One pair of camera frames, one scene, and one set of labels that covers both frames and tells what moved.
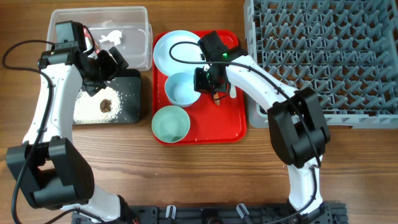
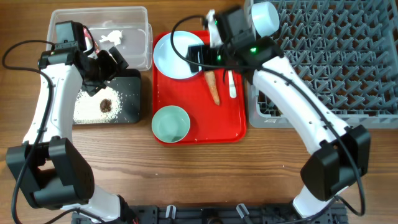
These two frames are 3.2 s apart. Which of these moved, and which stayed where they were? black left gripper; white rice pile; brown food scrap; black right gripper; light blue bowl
Moved: light blue bowl; black right gripper
Stayed: black left gripper; brown food scrap; white rice pile
